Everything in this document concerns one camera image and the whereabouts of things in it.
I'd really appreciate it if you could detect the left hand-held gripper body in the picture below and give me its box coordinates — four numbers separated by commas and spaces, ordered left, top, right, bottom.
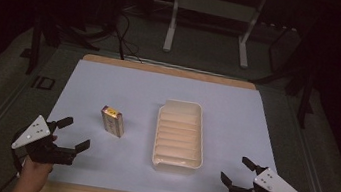
9, 111, 80, 168

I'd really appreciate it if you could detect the small tan battery pack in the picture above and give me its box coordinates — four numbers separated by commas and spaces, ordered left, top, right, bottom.
97, 105, 128, 140

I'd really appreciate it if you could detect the cream ribbed plastic tray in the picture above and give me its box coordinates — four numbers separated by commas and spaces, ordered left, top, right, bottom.
149, 97, 212, 178

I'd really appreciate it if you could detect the person's left hand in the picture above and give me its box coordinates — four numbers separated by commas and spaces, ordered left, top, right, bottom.
18, 155, 54, 190

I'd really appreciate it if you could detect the pale blue table mat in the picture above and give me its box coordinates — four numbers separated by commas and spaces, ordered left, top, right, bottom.
37, 55, 304, 192

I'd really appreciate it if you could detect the black tripod stand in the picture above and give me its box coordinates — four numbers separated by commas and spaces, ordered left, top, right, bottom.
245, 21, 326, 131

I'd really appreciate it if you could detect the black floor cable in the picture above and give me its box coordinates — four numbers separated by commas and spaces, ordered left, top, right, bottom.
108, 9, 149, 65

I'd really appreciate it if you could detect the white metal stand frame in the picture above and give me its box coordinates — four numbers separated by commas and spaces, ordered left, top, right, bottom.
161, 0, 269, 72

